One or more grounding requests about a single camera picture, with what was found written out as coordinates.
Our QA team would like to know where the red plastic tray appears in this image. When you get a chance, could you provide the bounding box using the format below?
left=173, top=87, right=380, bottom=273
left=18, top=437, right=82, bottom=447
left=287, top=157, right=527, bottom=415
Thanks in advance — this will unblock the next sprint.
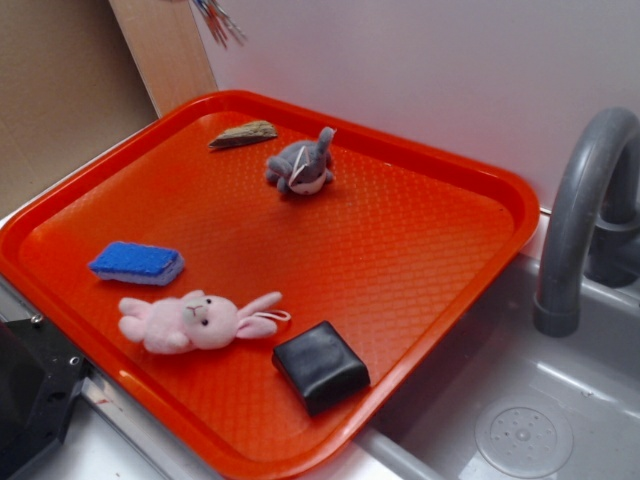
left=1, top=91, right=539, bottom=479

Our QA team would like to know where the pink plush bunny toy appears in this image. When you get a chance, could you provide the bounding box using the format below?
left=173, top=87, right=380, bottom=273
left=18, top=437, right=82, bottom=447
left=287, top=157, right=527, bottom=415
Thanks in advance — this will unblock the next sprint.
left=118, top=290, right=291, bottom=355

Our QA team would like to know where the grey plush elephant toy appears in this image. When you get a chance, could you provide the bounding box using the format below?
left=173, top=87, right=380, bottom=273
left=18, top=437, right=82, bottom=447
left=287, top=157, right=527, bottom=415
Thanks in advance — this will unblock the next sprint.
left=265, top=127, right=336, bottom=196

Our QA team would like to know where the brown wood piece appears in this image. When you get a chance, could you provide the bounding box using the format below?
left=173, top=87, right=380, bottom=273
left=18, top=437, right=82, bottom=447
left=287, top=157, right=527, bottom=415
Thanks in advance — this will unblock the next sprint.
left=208, top=120, right=278, bottom=150

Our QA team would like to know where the black rounded block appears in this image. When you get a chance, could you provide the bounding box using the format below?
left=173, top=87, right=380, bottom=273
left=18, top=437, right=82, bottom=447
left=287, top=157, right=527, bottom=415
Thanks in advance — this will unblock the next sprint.
left=272, top=321, right=370, bottom=416

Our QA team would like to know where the blue sponge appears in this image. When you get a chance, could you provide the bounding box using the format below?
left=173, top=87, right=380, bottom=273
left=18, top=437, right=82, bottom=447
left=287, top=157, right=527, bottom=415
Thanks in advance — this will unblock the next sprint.
left=88, top=241, right=185, bottom=286

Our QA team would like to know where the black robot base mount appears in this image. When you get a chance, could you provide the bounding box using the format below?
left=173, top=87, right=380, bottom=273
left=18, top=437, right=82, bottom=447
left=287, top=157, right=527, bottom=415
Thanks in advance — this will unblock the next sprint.
left=1, top=314, right=88, bottom=479

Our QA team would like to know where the grey toy faucet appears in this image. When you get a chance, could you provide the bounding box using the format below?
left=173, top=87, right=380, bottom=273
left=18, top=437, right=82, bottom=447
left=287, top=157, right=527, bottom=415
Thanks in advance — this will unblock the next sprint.
left=533, top=107, right=639, bottom=337

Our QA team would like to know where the grey plastic sink basin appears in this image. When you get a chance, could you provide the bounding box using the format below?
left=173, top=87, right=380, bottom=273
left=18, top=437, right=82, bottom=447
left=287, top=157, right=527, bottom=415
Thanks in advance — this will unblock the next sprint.
left=357, top=256, right=639, bottom=479

